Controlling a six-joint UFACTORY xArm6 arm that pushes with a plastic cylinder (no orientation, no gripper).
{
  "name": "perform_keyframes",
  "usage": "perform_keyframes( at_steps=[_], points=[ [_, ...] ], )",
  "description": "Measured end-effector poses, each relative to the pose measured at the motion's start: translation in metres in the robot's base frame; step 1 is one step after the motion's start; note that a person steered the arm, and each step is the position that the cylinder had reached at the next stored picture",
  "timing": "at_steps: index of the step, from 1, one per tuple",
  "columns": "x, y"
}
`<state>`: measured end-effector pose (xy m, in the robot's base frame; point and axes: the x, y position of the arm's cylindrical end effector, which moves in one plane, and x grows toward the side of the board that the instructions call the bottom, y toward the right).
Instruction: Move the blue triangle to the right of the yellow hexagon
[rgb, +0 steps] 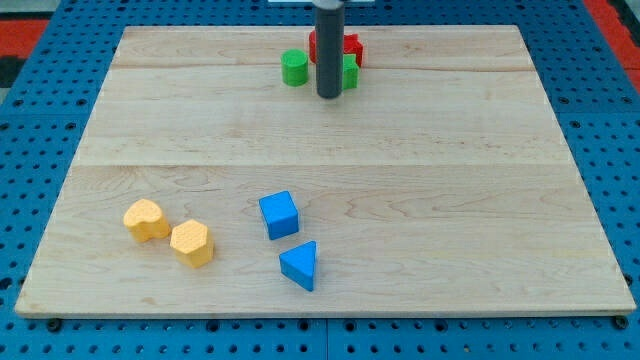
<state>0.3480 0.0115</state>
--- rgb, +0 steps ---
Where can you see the blue triangle block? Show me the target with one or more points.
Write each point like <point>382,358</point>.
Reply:
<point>299,264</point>

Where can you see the yellow hexagon block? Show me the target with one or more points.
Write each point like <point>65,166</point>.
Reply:
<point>192,243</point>

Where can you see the blue cube block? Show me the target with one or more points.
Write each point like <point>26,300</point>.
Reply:
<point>280,214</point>

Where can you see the wooden board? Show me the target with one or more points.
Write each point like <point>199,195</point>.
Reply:
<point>442,186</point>

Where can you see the green star block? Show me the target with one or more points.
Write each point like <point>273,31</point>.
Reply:
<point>350,74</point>

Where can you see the green cylinder block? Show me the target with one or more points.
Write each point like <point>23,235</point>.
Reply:
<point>294,67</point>

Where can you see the red block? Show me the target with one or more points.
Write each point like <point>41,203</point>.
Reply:
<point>351,45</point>

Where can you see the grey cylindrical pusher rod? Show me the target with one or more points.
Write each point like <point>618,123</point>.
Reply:
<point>329,29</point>

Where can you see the yellow heart block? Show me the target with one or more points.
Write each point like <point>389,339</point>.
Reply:
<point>145,220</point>

